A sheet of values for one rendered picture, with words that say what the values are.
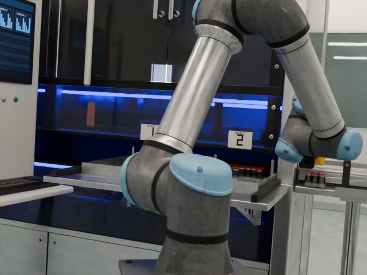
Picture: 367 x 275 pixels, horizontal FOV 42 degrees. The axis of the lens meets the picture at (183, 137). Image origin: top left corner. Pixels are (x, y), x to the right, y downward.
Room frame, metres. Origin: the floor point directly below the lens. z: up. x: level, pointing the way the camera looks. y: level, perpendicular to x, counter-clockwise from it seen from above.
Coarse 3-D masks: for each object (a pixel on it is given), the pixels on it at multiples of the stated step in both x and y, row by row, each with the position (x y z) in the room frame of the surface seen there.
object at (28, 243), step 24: (0, 240) 2.01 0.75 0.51; (24, 240) 1.97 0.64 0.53; (48, 240) 1.93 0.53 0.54; (72, 240) 1.89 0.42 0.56; (96, 240) 1.86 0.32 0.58; (120, 240) 1.82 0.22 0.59; (0, 264) 2.01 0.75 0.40; (24, 264) 1.96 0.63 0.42; (48, 264) 1.92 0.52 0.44; (72, 264) 1.89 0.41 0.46; (96, 264) 1.85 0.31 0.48; (264, 264) 1.63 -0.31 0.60
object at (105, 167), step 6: (126, 156) 1.88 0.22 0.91; (84, 162) 1.59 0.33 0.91; (90, 162) 1.62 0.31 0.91; (96, 162) 1.66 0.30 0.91; (102, 162) 1.70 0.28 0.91; (108, 162) 1.74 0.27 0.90; (114, 162) 1.79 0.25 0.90; (120, 162) 1.83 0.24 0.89; (84, 168) 1.58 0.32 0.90; (90, 168) 1.57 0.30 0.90; (96, 168) 1.56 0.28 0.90; (102, 168) 1.55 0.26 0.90; (108, 168) 1.55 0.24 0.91; (114, 168) 1.54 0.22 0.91; (120, 168) 1.53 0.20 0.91; (96, 174) 1.56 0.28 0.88; (102, 174) 1.55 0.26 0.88; (108, 174) 1.55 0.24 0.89; (114, 174) 1.54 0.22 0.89
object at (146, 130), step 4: (144, 124) 1.79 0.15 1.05; (148, 124) 1.78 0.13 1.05; (152, 124) 1.78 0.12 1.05; (144, 128) 1.79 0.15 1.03; (148, 128) 1.78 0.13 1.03; (156, 128) 1.77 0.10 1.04; (144, 132) 1.79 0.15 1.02; (148, 132) 1.78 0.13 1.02; (140, 136) 1.79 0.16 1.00; (144, 136) 1.79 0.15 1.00; (148, 136) 1.78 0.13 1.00
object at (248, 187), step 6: (276, 174) 1.64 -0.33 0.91; (240, 180) 1.64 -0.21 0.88; (264, 180) 1.44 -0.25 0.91; (270, 180) 1.54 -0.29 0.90; (234, 186) 1.38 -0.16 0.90; (240, 186) 1.37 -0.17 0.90; (246, 186) 1.37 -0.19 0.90; (252, 186) 1.36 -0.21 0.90; (258, 186) 1.36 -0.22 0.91; (234, 192) 1.38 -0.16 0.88; (240, 192) 1.37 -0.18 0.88; (246, 192) 1.37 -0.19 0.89; (252, 192) 1.36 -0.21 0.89
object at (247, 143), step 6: (234, 132) 1.67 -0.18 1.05; (240, 132) 1.66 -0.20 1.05; (246, 132) 1.66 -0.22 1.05; (228, 138) 1.68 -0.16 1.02; (234, 138) 1.67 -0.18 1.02; (240, 138) 1.66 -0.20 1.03; (246, 138) 1.66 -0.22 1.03; (228, 144) 1.68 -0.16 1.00; (234, 144) 1.67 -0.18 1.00; (246, 144) 1.66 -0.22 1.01
